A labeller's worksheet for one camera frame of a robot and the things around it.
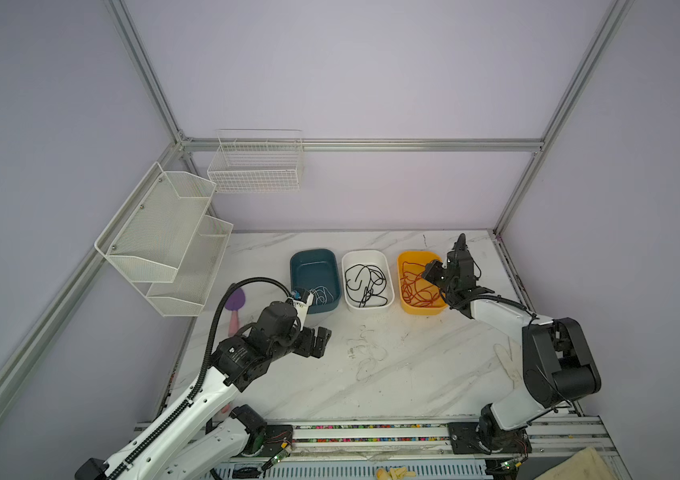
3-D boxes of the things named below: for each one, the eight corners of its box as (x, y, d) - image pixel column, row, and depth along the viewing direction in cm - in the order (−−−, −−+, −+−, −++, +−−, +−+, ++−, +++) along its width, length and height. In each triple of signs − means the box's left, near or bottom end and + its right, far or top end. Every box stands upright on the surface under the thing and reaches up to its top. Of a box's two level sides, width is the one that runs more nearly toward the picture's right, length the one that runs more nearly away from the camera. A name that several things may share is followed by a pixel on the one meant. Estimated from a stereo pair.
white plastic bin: (341, 315, 99) (341, 304, 94) (342, 261, 114) (342, 249, 109) (394, 315, 99) (396, 304, 94) (388, 261, 114) (390, 249, 109)
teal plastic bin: (286, 314, 99) (283, 304, 94) (295, 259, 115) (292, 248, 109) (338, 314, 99) (338, 304, 94) (340, 259, 115) (340, 248, 110)
